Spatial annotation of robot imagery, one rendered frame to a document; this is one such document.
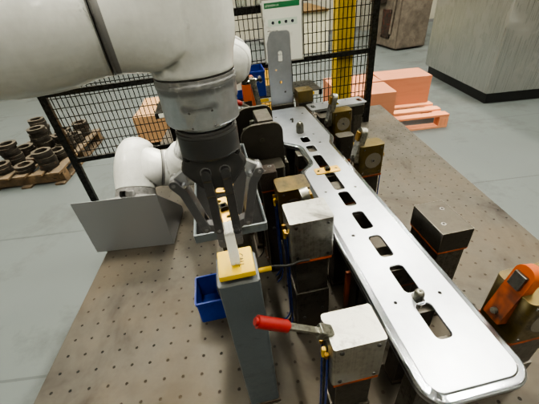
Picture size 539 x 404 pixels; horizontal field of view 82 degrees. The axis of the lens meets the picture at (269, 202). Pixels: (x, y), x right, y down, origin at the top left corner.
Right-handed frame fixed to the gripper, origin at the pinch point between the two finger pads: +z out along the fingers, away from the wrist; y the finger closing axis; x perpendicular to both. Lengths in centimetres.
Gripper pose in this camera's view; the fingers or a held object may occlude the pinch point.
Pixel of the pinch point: (231, 243)
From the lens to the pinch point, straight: 50.3
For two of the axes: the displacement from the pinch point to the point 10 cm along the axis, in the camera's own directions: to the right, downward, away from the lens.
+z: 0.9, 8.1, 5.8
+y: 9.8, -1.8, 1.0
